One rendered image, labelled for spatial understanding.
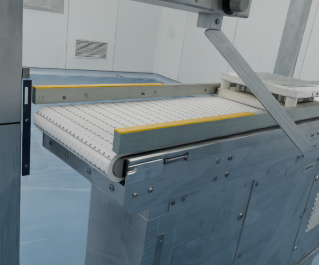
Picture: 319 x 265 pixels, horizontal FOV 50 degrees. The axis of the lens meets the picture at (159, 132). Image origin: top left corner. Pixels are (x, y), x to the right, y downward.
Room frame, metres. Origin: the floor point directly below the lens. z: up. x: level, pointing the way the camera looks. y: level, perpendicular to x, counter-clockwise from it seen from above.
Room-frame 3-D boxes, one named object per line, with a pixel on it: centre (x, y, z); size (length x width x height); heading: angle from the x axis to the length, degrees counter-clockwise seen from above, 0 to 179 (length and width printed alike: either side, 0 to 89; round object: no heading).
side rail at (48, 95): (1.10, -0.21, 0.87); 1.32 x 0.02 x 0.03; 135
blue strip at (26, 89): (0.63, 0.26, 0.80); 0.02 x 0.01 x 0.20; 135
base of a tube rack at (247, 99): (1.03, -0.33, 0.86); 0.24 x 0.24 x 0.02; 45
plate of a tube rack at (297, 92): (1.03, -0.33, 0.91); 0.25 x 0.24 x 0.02; 45
